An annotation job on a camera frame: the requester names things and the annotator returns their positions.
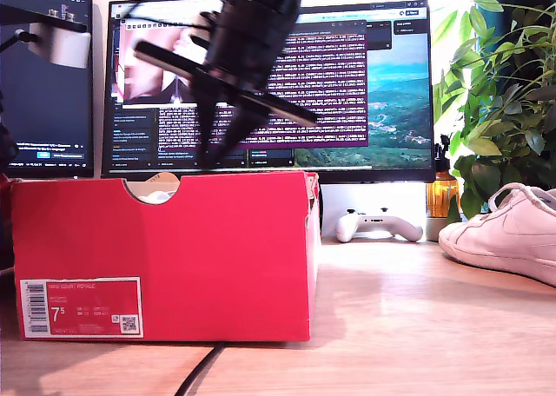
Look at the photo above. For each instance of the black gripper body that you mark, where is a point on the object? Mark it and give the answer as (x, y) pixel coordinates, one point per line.
(247, 48)

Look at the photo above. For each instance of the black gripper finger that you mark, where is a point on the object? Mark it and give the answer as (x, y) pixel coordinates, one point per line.
(206, 122)
(239, 127)

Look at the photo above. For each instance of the white leather sneaker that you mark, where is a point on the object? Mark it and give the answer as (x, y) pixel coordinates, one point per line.
(499, 239)
(158, 197)

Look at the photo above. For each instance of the red cardboard shoebox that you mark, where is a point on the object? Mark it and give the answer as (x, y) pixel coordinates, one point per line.
(174, 257)

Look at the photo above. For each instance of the wide black computer monitor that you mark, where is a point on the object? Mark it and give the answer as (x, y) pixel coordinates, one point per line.
(369, 87)

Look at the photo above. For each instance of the white game controller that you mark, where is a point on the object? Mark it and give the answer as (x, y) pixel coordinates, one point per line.
(347, 229)

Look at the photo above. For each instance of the narrow black computer monitor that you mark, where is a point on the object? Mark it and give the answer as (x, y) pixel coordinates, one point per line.
(43, 109)

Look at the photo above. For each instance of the amber bottle with black pump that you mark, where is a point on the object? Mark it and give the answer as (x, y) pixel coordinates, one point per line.
(442, 187)

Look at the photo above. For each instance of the small pale grey pot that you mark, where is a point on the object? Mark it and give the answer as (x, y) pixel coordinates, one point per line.
(435, 229)

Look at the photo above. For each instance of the green leafy houseplant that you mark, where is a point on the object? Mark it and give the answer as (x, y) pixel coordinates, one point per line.
(504, 109)

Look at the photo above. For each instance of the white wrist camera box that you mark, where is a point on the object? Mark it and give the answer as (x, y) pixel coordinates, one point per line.
(65, 48)

